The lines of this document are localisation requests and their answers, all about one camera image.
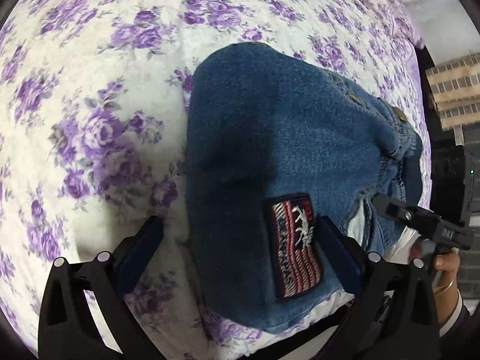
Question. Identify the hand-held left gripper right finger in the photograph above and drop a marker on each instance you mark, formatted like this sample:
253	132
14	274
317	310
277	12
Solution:
337	251

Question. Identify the blue denim pants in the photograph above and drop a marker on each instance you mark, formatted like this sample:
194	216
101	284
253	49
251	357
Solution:
262	138

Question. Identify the person's right hand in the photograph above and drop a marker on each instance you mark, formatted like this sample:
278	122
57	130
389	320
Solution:
442	266

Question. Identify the person's right forearm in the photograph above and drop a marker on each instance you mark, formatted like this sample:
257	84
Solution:
455	311

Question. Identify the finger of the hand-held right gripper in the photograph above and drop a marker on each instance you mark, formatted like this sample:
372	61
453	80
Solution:
397	208

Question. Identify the wooden slatted crate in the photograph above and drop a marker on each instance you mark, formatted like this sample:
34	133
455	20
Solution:
453	90

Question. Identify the black electronic device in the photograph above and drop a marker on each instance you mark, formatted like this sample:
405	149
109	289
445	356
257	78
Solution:
455	176

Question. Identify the purple floral bed sheet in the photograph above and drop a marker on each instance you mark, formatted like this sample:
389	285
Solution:
93	63

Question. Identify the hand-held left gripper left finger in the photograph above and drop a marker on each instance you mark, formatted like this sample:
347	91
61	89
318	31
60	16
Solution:
140	247

